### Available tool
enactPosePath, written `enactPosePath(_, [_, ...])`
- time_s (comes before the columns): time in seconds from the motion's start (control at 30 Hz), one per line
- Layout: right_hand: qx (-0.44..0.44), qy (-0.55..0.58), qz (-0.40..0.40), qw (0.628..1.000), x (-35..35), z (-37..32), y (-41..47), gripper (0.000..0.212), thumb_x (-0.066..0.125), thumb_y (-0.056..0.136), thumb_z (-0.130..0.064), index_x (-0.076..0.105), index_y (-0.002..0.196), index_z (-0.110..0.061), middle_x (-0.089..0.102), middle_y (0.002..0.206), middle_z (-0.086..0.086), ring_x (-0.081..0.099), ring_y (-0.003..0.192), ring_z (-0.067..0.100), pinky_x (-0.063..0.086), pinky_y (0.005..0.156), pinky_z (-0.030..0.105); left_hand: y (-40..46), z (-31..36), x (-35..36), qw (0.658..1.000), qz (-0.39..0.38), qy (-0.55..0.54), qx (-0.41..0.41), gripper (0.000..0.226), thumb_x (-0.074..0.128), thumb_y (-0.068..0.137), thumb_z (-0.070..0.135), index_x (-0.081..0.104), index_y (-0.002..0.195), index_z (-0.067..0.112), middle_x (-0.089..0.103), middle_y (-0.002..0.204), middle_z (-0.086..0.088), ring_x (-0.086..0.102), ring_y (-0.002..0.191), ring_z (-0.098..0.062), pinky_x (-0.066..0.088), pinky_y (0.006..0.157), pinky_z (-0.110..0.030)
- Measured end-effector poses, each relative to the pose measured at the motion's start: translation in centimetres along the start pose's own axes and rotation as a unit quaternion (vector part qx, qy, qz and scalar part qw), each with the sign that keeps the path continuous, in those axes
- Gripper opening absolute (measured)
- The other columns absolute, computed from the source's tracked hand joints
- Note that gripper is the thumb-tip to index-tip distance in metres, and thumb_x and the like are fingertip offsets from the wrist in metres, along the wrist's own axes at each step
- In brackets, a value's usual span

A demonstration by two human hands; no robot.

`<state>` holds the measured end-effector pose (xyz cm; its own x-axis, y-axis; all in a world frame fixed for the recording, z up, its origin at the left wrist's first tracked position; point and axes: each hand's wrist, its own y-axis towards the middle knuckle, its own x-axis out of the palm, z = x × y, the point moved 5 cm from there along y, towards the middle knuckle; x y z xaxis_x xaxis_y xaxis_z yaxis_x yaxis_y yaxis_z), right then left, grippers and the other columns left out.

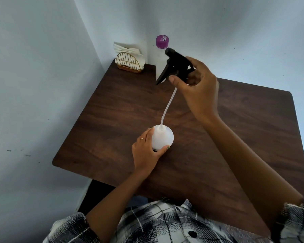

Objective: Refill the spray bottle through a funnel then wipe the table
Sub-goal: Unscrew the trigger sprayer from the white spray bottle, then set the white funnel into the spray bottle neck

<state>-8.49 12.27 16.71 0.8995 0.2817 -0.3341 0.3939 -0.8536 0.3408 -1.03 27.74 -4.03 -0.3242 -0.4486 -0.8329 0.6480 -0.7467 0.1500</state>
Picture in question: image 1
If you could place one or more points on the tall frosted clear bottle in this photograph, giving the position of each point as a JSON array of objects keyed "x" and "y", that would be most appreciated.
[{"x": 160, "y": 60}]

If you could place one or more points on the person's left forearm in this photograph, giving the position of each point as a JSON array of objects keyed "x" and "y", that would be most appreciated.
[{"x": 116, "y": 199}]

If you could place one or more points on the person's right hand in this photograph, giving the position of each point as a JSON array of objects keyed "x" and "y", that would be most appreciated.
[{"x": 205, "y": 93}]

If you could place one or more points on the person's left hand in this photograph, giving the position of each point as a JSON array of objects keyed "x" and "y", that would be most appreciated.
[{"x": 144, "y": 156}]

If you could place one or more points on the purple bottle cap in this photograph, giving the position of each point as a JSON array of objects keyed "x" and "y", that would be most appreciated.
[{"x": 163, "y": 41}]

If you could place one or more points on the person's right forearm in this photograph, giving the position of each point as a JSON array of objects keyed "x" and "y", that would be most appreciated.
[{"x": 243, "y": 169}]

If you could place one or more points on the dark wooden table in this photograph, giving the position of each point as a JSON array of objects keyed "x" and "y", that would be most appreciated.
[{"x": 116, "y": 111}]

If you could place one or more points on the white paper napkins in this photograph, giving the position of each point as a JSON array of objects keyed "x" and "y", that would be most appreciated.
[{"x": 126, "y": 49}]

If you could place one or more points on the white spray bottle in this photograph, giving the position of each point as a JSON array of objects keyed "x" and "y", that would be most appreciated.
[{"x": 163, "y": 139}]

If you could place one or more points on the black white plaid shirt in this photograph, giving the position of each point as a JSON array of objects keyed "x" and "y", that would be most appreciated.
[{"x": 154, "y": 220}]

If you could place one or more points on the black spray trigger head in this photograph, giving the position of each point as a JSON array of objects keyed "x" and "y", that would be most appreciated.
[{"x": 177, "y": 63}]

